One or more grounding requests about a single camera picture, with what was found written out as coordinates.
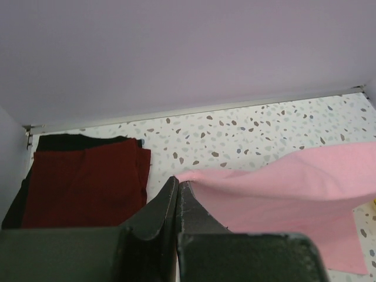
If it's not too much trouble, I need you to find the pink t shirt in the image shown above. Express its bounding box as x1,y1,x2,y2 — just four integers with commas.
177,142,375,274

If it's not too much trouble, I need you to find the folded black t shirt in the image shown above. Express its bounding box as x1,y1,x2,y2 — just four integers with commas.
1,134,150,230

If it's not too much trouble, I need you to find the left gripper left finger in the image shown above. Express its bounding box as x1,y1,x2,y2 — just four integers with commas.
1,177,179,281

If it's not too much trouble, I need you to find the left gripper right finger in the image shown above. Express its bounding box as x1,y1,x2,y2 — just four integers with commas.
176,182,328,281

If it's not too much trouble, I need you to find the aluminium frame rail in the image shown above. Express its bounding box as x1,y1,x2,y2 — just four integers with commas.
23,85,366,150

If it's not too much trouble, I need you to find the folded dark red t shirt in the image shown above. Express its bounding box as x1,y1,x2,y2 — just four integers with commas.
21,139,151,229

